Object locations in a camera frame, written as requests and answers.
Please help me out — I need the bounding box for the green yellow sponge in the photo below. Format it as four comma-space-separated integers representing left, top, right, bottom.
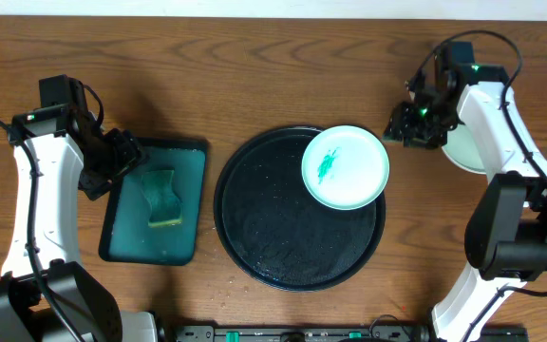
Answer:
141, 169, 182, 228

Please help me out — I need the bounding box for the round black tray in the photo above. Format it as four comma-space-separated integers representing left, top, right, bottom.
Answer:
214, 126, 386, 292

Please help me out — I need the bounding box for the rectangular black water tray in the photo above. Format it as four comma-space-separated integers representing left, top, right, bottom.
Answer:
99, 138, 208, 266

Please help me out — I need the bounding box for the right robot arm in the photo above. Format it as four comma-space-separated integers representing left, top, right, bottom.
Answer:
384, 62, 547, 341

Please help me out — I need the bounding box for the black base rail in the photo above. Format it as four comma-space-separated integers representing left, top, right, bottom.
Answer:
173, 323, 530, 342

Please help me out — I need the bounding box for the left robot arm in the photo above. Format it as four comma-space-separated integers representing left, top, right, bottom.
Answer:
0, 104, 165, 341

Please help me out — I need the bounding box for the mint plate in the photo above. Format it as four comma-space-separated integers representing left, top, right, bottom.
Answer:
442, 124, 486, 175
301, 125, 390, 211

